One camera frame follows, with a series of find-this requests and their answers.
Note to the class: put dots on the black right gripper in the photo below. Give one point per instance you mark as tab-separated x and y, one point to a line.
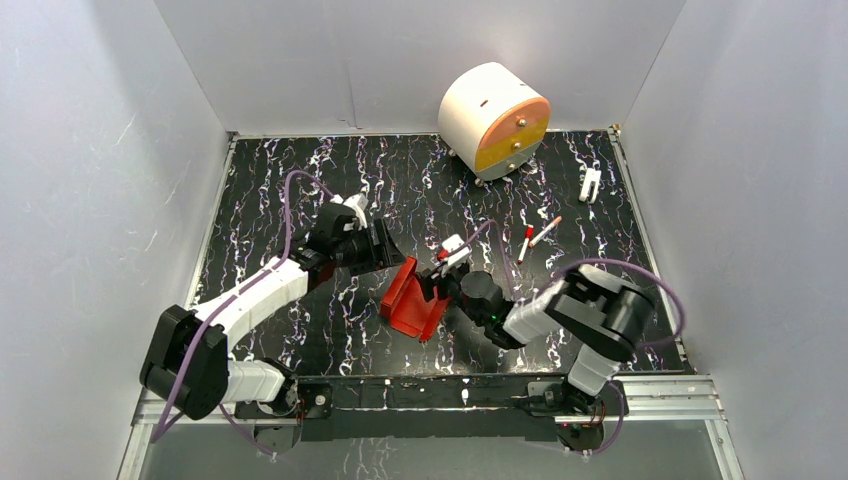
445	275

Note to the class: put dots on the red capped white pen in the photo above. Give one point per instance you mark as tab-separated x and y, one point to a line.
529	231

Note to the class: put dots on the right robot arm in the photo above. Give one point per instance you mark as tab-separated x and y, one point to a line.
606	313

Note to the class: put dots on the aluminium frame rail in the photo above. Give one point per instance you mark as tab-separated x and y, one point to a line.
650	398

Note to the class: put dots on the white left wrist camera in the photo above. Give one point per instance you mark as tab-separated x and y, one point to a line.
357	203

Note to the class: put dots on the pink capped white pen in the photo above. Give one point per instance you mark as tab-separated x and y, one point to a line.
548	228

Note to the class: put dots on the white clip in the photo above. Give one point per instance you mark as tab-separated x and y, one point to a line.
590	186

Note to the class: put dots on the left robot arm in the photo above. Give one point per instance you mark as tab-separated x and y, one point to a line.
188	363

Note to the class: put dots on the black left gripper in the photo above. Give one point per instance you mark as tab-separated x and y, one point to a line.
381	241

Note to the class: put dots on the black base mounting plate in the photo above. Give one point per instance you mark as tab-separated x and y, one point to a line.
539	407

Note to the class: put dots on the white round drawer cabinet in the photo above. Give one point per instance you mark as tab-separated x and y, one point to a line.
492	120

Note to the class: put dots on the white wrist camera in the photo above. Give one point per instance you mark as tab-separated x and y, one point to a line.
454	252
357	203

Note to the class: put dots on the red paper box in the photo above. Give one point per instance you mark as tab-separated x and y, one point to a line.
405	308

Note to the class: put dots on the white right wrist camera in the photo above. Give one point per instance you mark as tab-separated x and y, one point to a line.
454	252

